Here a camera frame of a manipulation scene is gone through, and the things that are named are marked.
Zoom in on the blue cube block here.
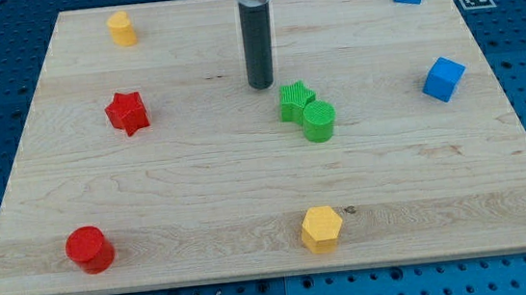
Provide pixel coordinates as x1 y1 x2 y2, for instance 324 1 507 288
422 57 465 103

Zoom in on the red cylinder block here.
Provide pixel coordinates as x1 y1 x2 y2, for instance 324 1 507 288
65 226 116 275

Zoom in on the yellow hexagon block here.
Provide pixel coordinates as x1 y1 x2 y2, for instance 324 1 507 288
302 205 343 255

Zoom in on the black cylindrical robot pointer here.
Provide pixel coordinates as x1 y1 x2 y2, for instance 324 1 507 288
238 3 274 90

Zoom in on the yellow heart block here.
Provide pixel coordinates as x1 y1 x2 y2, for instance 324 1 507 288
106 11 138 46

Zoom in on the green star block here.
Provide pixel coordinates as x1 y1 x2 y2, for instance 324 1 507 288
279 80 316 124

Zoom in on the wooden board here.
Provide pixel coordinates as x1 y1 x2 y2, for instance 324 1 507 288
0 0 526 295

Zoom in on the green cylinder block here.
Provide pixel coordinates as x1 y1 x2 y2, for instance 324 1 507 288
302 100 335 144

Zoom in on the red star block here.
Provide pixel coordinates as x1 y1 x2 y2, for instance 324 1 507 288
104 92 150 136

